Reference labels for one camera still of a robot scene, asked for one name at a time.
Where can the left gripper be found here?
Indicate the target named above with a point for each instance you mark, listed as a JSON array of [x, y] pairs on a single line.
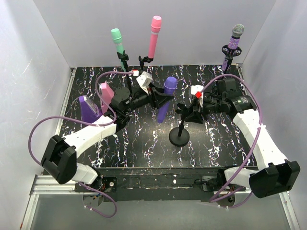
[[154, 96]]

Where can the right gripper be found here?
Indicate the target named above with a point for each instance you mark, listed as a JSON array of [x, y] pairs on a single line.
[[198, 109]]

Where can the tripod stand with clip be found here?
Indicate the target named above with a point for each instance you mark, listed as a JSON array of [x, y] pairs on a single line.
[[143, 60]]

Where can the pink plastic microphone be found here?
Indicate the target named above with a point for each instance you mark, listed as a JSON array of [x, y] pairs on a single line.
[[155, 29]]

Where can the tripod stand with shock mount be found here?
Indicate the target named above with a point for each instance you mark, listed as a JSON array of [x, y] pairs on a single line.
[[229, 55]]

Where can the teal plastic microphone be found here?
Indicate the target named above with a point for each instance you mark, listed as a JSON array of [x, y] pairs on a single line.
[[123, 57]]

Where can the purple glitter microphone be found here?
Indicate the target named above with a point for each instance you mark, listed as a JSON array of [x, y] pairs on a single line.
[[237, 32]]

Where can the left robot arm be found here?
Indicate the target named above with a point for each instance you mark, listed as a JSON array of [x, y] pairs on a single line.
[[61, 154]]

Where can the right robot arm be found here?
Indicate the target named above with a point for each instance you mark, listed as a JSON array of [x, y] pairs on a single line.
[[275, 173]]

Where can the pink metronome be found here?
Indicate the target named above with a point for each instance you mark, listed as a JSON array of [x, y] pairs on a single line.
[[107, 94]]

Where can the purple metronome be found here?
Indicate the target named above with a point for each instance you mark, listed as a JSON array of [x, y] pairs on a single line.
[[89, 110]]

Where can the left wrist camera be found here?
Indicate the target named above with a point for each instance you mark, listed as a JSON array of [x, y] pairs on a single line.
[[144, 81]]

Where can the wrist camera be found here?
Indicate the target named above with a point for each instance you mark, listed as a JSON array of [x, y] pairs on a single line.
[[144, 81], [196, 91]]

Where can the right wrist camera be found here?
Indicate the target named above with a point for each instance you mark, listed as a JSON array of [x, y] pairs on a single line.
[[196, 91]]

